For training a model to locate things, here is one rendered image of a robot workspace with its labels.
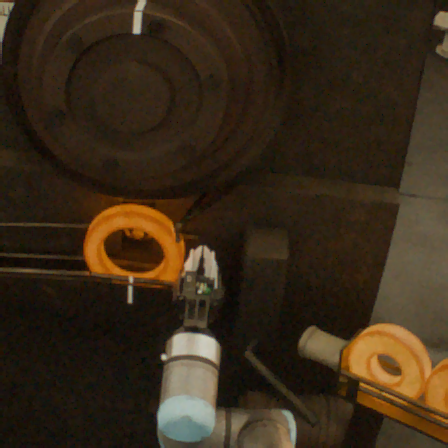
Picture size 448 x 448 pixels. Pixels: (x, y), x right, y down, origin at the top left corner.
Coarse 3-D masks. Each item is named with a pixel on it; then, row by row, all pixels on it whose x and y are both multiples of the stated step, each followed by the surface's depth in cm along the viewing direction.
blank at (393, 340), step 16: (368, 336) 132; (384, 336) 130; (400, 336) 129; (352, 352) 136; (368, 352) 133; (384, 352) 131; (400, 352) 129; (416, 352) 127; (352, 368) 137; (368, 368) 135; (416, 368) 128; (384, 384) 134; (400, 384) 132; (416, 384) 129; (400, 400) 133
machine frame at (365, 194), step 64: (320, 0) 131; (384, 0) 131; (320, 64) 138; (384, 64) 137; (0, 128) 147; (320, 128) 145; (384, 128) 144; (0, 192) 149; (64, 192) 148; (256, 192) 147; (320, 192) 147; (384, 192) 149; (128, 256) 156; (320, 256) 154; (384, 256) 153; (0, 320) 167; (64, 320) 166; (128, 320) 165; (320, 320) 163; (0, 384) 178; (64, 384) 177; (128, 384) 175; (256, 384) 173; (320, 384) 173
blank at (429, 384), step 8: (440, 368) 125; (432, 376) 127; (440, 376) 126; (432, 384) 127; (440, 384) 126; (424, 392) 129; (432, 392) 128; (440, 392) 127; (432, 400) 129; (440, 400) 128; (440, 408) 128
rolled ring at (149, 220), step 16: (112, 208) 143; (128, 208) 142; (144, 208) 143; (96, 224) 143; (112, 224) 142; (128, 224) 142; (144, 224) 142; (160, 224) 142; (96, 240) 144; (160, 240) 144; (96, 256) 146; (176, 256) 145; (112, 272) 149; (128, 272) 151; (144, 272) 151; (160, 272) 148; (176, 272) 147
